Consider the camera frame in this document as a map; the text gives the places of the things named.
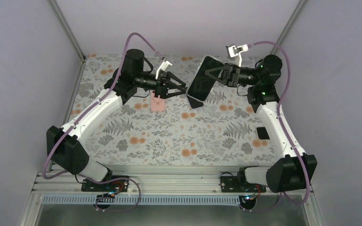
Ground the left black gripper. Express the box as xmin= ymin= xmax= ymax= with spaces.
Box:
xmin=134 ymin=71 xmax=186 ymax=99

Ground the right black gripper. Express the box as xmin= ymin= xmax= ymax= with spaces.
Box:
xmin=204 ymin=62 xmax=260 ymax=87

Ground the black phone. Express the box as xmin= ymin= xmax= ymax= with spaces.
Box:
xmin=256 ymin=127 xmax=270 ymax=140
xmin=186 ymin=95 xmax=204 ymax=109
xmin=186 ymin=55 xmax=224 ymax=102

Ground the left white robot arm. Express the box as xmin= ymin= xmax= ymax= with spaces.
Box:
xmin=46 ymin=49 xmax=186 ymax=191

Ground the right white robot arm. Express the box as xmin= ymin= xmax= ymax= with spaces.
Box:
xmin=205 ymin=55 xmax=317 ymax=193

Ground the floral table mat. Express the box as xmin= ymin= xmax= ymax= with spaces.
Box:
xmin=58 ymin=53 xmax=279 ymax=167

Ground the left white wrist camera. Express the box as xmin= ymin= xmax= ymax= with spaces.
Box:
xmin=155 ymin=59 xmax=173 ymax=80

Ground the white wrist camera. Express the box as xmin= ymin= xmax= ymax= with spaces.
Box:
xmin=226 ymin=44 xmax=249 ymax=67
xmin=155 ymin=59 xmax=173 ymax=80

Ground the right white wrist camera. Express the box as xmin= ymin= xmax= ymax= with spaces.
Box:
xmin=226 ymin=44 xmax=249 ymax=67

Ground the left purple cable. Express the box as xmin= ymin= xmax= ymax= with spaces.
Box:
xmin=42 ymin=32 xmax=166 ymax=213

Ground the purple cable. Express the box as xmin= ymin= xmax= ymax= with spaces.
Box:
xmin=239 ymin=41 xmax=311 ymax=214
xmin=42 ymin=32 xmax=166 ymax=213

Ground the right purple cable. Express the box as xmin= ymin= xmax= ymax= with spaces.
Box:
xmin=239 ymin=41 xmax=311 ymax=214

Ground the aluminium rail frame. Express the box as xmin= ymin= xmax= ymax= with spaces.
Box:
xmin=20 ymin=166 xmax=324 ymax=226

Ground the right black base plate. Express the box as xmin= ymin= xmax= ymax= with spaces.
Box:
xmin=220 ymin=174 xmax=267 ymax=193

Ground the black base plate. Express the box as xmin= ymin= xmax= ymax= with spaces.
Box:
xmin=220 ymin=174 xmax=267 ymax=193
xmin=81 ymin=175 xmax=130 ymax=193

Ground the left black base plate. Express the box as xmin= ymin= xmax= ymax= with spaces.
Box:
xmin=81 ymin=175 xmax=130 ymax=193

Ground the grey slotted cable duct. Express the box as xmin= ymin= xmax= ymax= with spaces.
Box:
xmin=42 ymin=194 xmax=240 ymax=206

